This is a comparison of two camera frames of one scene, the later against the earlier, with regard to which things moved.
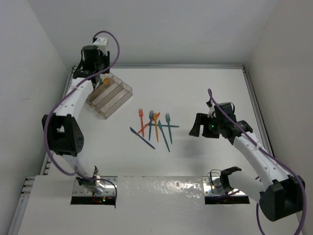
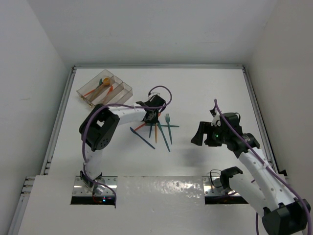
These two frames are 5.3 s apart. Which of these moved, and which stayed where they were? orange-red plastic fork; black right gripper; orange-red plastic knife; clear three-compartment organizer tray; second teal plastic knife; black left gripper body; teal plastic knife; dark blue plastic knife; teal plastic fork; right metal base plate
Moved: black left gripper body; orange-red plastic knife; orange-red plastic fork; black right gripper
Stayed: teal plastic fork; second teal plastic knife; clear three-compartment organizer tray; dark blue plastic knife; teal plastic knife; right metal base plate
